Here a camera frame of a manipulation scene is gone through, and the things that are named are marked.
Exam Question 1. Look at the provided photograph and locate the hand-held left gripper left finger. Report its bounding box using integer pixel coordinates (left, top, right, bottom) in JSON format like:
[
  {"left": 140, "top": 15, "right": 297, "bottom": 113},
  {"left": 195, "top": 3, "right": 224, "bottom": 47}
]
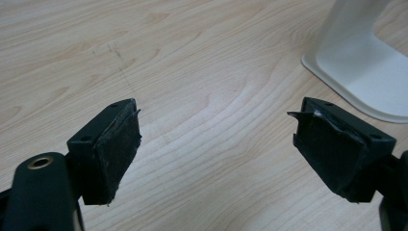
[{"left": 65, "top": 97, "right": 142, "bottom": 206}]

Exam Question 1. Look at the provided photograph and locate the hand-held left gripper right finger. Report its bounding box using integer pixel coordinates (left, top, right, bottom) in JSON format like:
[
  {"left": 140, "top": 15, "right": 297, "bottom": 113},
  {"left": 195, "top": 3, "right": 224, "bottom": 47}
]
[{"left": 287, "top": 96, "right": 397, "bottom": 204}]

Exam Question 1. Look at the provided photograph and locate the white stand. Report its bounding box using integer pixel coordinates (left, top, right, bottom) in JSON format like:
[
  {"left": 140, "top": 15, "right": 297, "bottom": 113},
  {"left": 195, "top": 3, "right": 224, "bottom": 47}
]
[{"left": 300, "top": 0, "right": 408, "bottom": 124}]

